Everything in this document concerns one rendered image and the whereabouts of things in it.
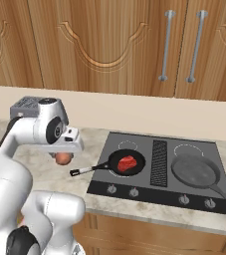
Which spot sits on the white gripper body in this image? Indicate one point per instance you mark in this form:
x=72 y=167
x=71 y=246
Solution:
x=69 y=147

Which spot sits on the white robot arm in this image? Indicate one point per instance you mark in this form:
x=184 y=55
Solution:
x=15 y=186

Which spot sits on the brown onion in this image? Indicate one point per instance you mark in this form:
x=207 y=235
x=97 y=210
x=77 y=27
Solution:
x=63 y=159

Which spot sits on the red steak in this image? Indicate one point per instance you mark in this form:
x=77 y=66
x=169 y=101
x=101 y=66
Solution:
x=127 y=163

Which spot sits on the silver hob knob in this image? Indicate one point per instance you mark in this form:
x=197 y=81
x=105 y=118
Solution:
x=111 y=189
x=134 y=191
x=183 y=199
x=210 y=203

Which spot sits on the grey small appliance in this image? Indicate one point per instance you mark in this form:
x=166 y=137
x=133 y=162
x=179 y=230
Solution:
x=26 y=104

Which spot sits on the small black pan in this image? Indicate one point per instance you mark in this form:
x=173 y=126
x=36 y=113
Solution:
x=137 y=166

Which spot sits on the black hob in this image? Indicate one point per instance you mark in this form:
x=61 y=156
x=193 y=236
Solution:
x=157 y=196

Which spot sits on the wooden cupboard door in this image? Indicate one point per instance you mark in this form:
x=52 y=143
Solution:
x=217 y=50
x=111 y=43
x=8 y=40

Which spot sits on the wooden drawer front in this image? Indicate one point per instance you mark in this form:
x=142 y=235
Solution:
x=157 y=237

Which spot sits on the large grey pan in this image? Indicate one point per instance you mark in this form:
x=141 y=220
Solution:
x=194 y=172

